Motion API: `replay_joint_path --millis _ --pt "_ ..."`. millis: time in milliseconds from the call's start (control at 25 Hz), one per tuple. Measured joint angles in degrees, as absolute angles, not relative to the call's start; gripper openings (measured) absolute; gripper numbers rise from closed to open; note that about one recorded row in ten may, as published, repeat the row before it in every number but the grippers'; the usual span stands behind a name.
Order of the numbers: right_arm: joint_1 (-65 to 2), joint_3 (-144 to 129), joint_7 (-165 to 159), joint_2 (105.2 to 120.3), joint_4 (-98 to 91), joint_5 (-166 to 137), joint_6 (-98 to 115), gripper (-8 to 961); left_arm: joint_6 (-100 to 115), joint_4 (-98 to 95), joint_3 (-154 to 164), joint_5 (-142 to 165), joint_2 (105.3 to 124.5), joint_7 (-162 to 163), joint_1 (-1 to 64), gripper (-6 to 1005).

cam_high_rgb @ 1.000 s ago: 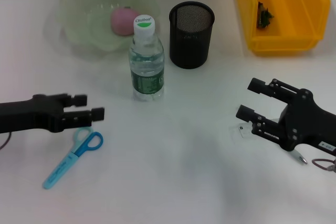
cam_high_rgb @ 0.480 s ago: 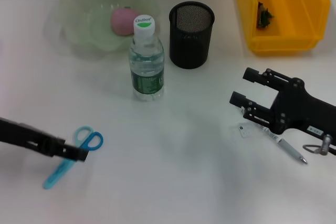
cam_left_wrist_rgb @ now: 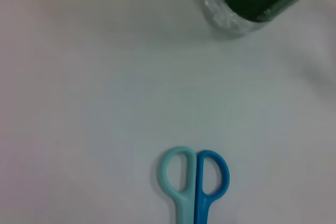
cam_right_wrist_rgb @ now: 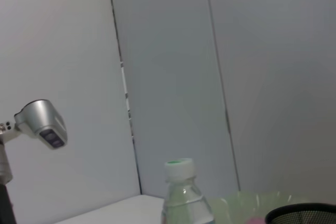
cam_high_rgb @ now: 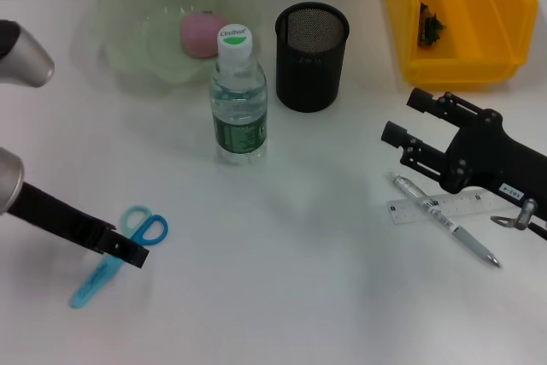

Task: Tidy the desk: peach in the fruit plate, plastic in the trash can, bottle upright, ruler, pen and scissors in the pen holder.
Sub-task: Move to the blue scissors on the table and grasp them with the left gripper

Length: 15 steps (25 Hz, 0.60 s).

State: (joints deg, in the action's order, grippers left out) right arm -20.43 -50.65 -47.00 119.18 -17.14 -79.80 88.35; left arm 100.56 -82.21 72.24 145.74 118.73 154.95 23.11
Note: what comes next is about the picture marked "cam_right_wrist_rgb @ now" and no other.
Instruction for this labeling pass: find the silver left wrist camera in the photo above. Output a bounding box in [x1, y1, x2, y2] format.
[0, 100, 68, 151]

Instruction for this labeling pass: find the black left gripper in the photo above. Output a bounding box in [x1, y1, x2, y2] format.
[0, 183, 18, 224]

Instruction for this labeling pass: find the black mesh pen holder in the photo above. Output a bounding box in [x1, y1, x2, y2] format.
[264, 202, 336, 224]

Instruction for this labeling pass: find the clear green-label water bottle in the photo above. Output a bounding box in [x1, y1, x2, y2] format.
[161, 157, 216, 224]

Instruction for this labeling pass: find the green translucent fruit bowl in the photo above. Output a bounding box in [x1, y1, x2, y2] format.
[207, 191, 336, 224]

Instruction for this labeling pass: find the pink peach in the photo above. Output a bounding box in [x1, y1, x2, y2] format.
[246, 216, 266, 224]

